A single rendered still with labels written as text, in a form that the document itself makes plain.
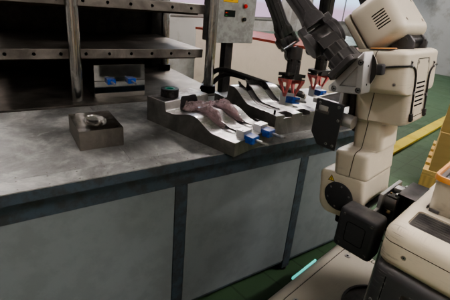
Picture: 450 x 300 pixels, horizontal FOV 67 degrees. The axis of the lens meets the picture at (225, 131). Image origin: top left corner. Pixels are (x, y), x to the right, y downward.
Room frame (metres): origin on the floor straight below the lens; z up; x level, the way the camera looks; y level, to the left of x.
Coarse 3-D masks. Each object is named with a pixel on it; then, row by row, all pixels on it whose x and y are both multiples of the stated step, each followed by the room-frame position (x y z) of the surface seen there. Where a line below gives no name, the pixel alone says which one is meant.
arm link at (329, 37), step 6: (324, 24) 1.04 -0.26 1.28; (312, 30) 1.05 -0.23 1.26; (318, 30) 1.03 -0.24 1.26; (324, 30) 1.02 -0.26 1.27; (330, 30) 1.02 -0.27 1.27; (312, 36) 1.02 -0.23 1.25; (318, 36) 1.01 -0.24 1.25; (324, 36) 1.01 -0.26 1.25; (330, 36) 1.00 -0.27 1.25; (336, 36) 0.99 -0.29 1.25; (318, 42) 1.00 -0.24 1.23; (324, 42) 0.99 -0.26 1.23; (330, 42) 0.99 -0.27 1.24; (324, 48) 0.98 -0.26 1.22
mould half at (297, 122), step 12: (252, 84) 1.70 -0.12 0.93; (216, 96) 1.75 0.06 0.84; (228, 96) 1.66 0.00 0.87; (240, 96) 1.57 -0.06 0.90; (264, 96) 1.63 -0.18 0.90; (276, 96) 1.66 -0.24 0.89; (252, 108) 1.49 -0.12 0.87; (264, 108) 1.46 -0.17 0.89; (288, 108) 1.48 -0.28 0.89; (300, 108) 1.50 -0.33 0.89; (312, 108) 1.52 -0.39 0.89; (264, 120) 1.41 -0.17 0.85; (276, 120) 1.36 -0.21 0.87; (288, 120) 1.40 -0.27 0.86; (300, 120) 1.44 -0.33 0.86; (312, 120) 1.48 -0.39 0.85; (276, 132) 1.36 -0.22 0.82; (288, 132) 1.40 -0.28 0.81
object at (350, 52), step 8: (344, 40) 0.98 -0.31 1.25; (328, 48) 0.97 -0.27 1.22; (336, 48) 0.96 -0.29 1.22; (344, 48) 0.95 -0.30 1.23; (352, 48) 0.96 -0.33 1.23; (328, 56) 0.98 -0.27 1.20; (336, 56) 0.95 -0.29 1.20; (344, 56) 0.94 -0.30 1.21; (352, 56) 0.91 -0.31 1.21; (328, 64) 0.98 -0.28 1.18; (336, 64) 0.95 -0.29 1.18; (344, 64) 0.91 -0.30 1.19; (336, 72) 0.92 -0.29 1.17
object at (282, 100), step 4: (280, 96) 1.42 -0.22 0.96; (284, 96) 1.40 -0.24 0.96; (288, 96) 1.38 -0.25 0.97; (292, 96) 1.37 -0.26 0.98; (280, 100) 1.41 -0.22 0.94; (284, 100) 1.39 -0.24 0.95; (288, 100) 1.38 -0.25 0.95; (292, 100) 1.36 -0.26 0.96; (296, 100) 1.36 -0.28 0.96; (300, 100) 1.35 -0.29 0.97; (304, 100) 1.33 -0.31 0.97; (284, 104) 1.38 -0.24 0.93; (288, 104) 1.40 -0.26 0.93; (292, 104) 1.41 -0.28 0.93
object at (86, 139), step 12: (72, 120) 1.15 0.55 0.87; (84, 120) 1.18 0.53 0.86; (96, 120) 1.21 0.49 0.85; (108, 120) 1.18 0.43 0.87; (72, 132) 1.15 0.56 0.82; (84, 132) 1.05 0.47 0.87; (96, 132) 1.07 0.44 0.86; (108, 132) 1.10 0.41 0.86; (120, 132) 1.12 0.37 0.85; (84, 144) 1.05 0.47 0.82; (96, 144) 1.07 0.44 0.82; (108, 144) 1.10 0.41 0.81; (120, 144) 1.12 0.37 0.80
